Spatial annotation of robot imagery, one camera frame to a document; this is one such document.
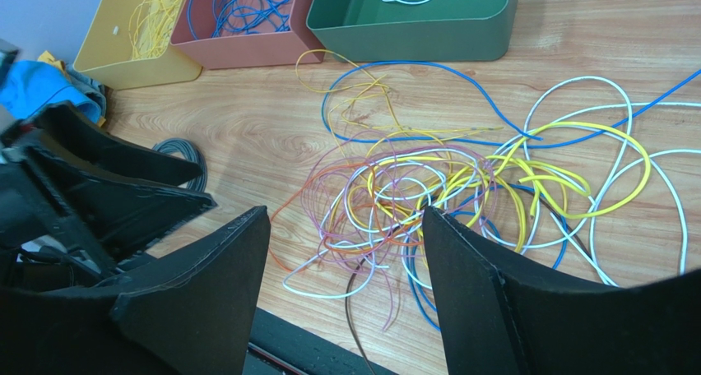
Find green plastic bin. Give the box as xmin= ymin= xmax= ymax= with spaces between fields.
xmin=306 ymin=0 xmax=518 ymax=62

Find yellow cloth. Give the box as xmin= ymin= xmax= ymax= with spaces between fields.
xmin=37 ymin=50 xmax=66 ymax=72

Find yellow plastic bin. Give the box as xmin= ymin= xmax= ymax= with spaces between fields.
xmin=73 ymin=0 xmax=202 ymax=90

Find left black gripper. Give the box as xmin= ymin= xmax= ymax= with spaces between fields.
xmin=1 ymin=102 xmax=216 ymax=278

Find red plastic bin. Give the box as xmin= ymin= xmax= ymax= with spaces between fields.
xmin=170 ymin=0 xmax=324 ymax=69

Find grey coiled cable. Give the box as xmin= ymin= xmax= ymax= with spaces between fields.
xmin=151 ymin=137 xmax=209 ymax=192

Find thin black cable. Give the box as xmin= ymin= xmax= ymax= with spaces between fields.
xmin=343 ymin=253 xmax=379 ymax=375

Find blue cables in bin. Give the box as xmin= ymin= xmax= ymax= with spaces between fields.
xmin=186 ymin=0 xmax=299 ymax=40

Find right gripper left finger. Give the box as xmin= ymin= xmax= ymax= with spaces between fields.
xmin=1 ymin=206 xmax=271 ymax=374

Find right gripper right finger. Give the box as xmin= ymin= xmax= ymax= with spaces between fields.
xmin=423 ymin=207 xmax=700 ymax=374

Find blue bucket hat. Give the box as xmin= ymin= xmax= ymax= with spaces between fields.
xmin=1 ymin=60 xmax=107 ymax=124

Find blue cable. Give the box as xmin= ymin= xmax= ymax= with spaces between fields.
xmin=320 ymin=60 xmax=701 ymax=150

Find yellow cables in bin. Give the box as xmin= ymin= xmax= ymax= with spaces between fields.
xmin=127 ymin=0 xmax=188 ymax=63

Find tangled pile of cables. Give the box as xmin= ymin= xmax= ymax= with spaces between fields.
xmin=268 ymin=49 xmax=701 ymax=331

